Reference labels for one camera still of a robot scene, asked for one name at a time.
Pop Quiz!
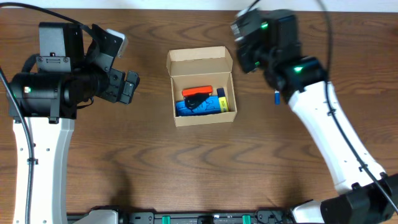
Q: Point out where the blue whiteboard marker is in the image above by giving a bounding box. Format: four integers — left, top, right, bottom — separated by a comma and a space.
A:
274, 90, 280, 105

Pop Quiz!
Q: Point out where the red stapler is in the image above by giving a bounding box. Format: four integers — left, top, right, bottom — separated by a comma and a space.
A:
182, 85, 213, 98

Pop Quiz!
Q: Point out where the brown cardboard box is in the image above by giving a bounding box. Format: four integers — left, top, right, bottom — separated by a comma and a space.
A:
166, 46, 237, 127

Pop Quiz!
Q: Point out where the yellow highlighter pen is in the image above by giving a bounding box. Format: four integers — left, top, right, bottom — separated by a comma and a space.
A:
217, 88, 229, 113

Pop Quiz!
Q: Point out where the black correction tape dispenser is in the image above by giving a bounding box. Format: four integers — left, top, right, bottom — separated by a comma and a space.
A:
184, 93, 210, 110

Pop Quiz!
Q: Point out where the blue plastic block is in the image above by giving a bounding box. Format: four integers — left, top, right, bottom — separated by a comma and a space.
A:
175, 96, 221, 116

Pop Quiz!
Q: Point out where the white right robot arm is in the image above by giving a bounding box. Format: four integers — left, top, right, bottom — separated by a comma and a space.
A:
231, 9, 397, 223

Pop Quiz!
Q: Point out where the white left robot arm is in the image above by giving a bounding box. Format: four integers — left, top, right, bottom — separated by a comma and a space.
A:
7, 22, 139, 223

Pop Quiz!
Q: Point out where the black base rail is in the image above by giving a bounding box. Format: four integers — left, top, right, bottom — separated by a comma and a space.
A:
67, 206, 295, 224

